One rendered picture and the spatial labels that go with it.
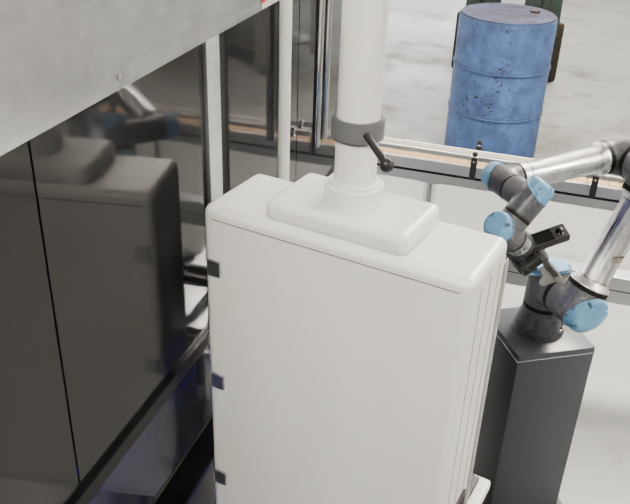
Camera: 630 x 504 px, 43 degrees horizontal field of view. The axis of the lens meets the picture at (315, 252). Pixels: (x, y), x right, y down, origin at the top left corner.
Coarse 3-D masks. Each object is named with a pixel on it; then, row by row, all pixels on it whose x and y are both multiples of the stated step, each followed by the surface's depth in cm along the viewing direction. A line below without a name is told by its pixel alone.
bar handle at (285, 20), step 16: (288, 0) 155; (288, 16) 157; (288, 32) 158; (288, 48) 160; (288, 64) 162; (288, 80) 163; (288, 96) 165; (288, 112) 167; (288, 128) 168; (288, 144) 170; (288, 160) 172; (288, 176) 174
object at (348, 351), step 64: (256, 192) 146; (320, 192) 138; (384, 192) 139; (256, 256) 139; (320, 256) 132; (384, 256) 127; (448, 256) 127; (256, 320) 146; (320, 320) 138; (384, 320) 131; (448, 320) 125; (256, 384) 153; (320, 384) 144; (384, 384) 137; (448, 384) 130; (256, 448) 161; (320, 448) 152; (384, 448) 143; (448, 448) 137
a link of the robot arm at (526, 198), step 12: (516, 180) 204; (528, 180) 201; (540, 180) 199; (504, 192) 206; (516, 192) 202; (528, 192) 199; (540, 192) 198; (552, 192) 199; (516, 204) 200; (528, 204) 199; (540, 204) 199; (516, 216) 200; (528, 216) 200
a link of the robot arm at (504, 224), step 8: (504, 208) 203; (488, 216) 201; (496, 216) 200; (504, 216) 199; (512, 216) 200; (488, 224) 201; (496, 224) 199; (504, 224) 198; (512, 224) 199; (520, 224) 200; (488, 232) 200; (496, 232) 199; (504, 232) 198; (512, 232) 199; (520, 232) 201; (512, 240) 201; (520, 240) 203; (512, 248) 205
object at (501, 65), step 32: (480, 32) 521; (512, 32) 512; (544, 32) 518; (480, 64) 529; (512, 64) 522; (544, 64) 532; (480, 96) 538; (512, 96) 533; (544, 96) 554; (448, 128) 572; (480, 128) 547; (512, 128) 544
